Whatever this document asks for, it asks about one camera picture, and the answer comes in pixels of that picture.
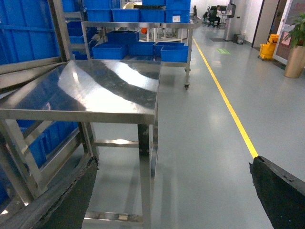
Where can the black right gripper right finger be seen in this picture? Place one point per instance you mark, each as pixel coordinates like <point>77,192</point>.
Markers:
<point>281,194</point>

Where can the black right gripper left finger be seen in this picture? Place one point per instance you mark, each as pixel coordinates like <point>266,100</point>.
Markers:
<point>63,206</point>

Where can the long stainless steel shelf rack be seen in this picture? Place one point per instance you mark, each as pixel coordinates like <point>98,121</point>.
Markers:
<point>32,40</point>

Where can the grey trash bin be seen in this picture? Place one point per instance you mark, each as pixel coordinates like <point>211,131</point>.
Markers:
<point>240,38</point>

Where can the small stainless steel table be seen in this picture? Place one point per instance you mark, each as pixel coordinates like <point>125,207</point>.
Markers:
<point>121,91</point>

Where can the gold plant pot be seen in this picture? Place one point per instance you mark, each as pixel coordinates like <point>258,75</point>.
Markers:
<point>295,62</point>

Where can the yellow mop bucket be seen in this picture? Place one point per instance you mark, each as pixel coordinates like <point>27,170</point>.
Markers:
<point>267,50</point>

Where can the green floor sticker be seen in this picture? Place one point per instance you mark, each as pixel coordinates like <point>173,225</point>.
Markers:
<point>222,51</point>

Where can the green potted plant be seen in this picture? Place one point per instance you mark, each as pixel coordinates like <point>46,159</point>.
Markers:
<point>296,36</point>

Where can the far stainless steel cart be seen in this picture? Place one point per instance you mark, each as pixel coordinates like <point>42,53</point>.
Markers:
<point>194,23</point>

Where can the seated person in black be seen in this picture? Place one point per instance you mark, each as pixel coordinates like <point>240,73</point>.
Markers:
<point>212,16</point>

